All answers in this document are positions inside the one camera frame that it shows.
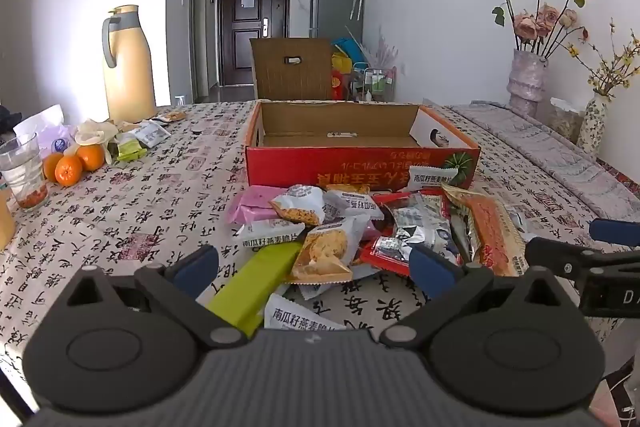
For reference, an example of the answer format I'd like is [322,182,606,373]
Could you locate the dark brown door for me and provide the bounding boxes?
[216,0,291,88]

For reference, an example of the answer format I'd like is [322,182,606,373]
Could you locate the wire storage rack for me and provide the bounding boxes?
[352,64,397,104]

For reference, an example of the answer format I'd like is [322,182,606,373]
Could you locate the pink ribbed vase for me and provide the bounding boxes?
[506,49,550,116]

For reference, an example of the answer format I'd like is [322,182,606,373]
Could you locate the red snack packet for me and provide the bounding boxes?
[359,236,417,279]
[372,190,446,208]

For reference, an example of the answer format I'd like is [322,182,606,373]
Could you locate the dried rose bouquet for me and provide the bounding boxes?
[481,0,597,58]

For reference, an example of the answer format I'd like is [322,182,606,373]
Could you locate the white plastic bag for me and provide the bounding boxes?
[13,104,73,158]

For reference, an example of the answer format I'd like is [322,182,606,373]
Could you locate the wooden chair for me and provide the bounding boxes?
[249,38,334,102]

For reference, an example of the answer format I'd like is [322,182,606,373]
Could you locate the pink snack packet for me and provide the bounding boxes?
[226,185,301,226]

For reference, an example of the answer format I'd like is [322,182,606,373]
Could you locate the cream crumpled paper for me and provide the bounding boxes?
[74,119,120,166]

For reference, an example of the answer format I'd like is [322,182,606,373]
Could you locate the red cardboard box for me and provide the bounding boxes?
[244,100,482,192]

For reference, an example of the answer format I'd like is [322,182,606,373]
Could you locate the glass cup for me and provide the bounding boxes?
[0,133,50,211]

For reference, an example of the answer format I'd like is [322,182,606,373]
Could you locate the grey folded quilt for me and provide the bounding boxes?
[447,101,640,220]

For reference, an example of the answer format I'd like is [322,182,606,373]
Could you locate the white grey snack packet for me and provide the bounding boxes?
[133,121,172,148]

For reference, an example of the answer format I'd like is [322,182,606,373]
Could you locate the white round crisp packet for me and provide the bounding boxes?
[269,184,327,228]

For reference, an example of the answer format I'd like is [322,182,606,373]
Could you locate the yellow flower branches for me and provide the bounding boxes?
[584,19,640,100]

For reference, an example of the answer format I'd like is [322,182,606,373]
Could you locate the yellow container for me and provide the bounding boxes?
[0,186,17,254]

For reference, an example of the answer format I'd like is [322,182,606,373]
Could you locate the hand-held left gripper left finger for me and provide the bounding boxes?
[62,244,251,350]

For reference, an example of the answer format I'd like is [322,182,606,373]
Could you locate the silver snack packet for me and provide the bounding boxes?
[389,201,462,264]

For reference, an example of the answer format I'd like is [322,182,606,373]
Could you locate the dried lavender bunch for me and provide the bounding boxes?
[371,26,402,74]

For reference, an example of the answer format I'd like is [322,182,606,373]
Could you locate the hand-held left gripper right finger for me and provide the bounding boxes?
[380,246,576,351]

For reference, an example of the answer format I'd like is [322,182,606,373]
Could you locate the yellow thermos jug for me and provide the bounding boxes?
[101,5,158,124]

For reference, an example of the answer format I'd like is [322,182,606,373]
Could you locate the small patterned vase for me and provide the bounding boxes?
[577,90,608,158]

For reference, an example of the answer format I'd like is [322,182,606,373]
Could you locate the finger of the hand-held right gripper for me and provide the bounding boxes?
[588,219,640,244]
[524,236,640,281]

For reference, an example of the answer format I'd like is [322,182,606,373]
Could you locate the golden orange snack packet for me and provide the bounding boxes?
[442,184,529,279]

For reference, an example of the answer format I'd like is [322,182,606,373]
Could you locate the clear snack jar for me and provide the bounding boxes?
[546,97,585,144]

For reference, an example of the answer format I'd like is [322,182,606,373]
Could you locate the orange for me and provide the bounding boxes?
[76,144,106,172]
[55,155,84,186]
[42,153,65,182]

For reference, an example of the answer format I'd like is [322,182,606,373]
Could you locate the small green snack packet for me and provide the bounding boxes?
[116,141,149,164]

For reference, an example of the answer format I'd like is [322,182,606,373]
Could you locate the green snack bar packet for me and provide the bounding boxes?
[206,241,304,341]

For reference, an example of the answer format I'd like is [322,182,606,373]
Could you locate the grey-white cookie packet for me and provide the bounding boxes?
[287,214,372,286]

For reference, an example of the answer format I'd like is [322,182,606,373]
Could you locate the red gift box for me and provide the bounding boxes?
[331,69,349,100]

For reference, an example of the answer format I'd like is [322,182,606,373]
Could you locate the blue bag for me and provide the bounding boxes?
[331,37,367,58]

